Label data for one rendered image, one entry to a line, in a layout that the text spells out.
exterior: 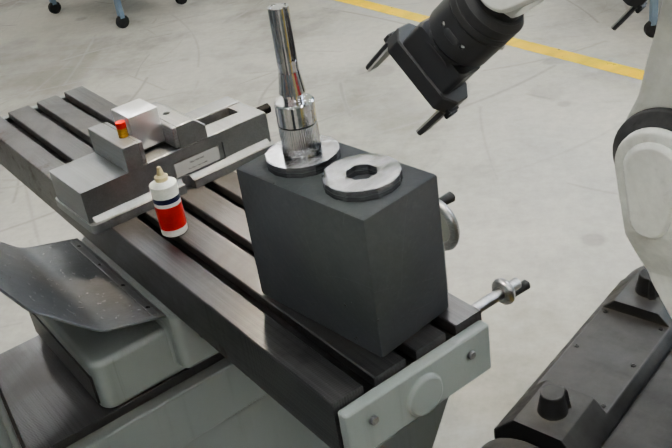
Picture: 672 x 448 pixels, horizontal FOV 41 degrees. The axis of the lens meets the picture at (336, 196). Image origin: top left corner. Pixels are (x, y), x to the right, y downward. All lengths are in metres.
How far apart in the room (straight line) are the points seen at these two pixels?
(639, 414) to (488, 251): 1.47
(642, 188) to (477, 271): 1.61
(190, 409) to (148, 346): 0.14
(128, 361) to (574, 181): 2.20
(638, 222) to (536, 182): 2.01
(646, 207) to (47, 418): 0.90
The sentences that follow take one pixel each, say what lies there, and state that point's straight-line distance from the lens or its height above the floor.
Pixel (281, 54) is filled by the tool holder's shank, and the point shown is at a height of 1.26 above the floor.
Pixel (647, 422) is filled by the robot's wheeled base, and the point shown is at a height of 0.57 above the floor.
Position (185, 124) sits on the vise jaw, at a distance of 1.46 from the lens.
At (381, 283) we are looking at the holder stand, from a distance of 1.00.
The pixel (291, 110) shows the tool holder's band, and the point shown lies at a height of 1.19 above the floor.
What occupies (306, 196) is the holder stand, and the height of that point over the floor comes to 1.12.
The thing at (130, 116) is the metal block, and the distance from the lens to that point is 1.45.
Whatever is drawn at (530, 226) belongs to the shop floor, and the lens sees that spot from 3.03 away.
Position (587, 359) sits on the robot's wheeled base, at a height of 0.59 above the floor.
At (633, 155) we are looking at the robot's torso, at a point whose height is 1.03.
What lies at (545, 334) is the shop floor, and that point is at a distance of 2.57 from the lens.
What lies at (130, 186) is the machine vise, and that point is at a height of 0.98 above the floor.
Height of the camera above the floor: 1.60
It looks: 29 degrees down
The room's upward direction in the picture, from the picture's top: 9 degrees counter-clockwise
